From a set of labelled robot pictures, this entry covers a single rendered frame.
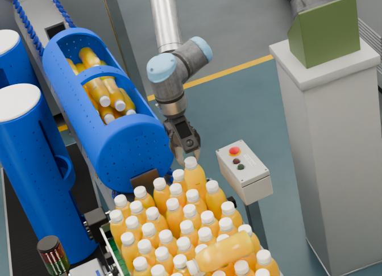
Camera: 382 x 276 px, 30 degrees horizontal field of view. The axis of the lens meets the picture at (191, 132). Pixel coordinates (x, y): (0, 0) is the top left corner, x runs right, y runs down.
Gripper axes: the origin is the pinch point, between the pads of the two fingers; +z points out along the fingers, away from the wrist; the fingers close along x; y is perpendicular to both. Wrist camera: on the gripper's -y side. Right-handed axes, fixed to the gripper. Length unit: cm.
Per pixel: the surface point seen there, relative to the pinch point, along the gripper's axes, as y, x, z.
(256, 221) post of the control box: -4.7, -15.5, 31.8
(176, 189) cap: -1.4, 7.2, 7.0
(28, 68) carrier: 158, 32, 28
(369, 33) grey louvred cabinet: 133, -150, 74
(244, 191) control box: -12.7, -11.2, 9.4
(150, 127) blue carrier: 21.3, 5.1, -3.4
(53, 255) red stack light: -23, 49, -8
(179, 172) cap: 5.9, 3.0, 7.0
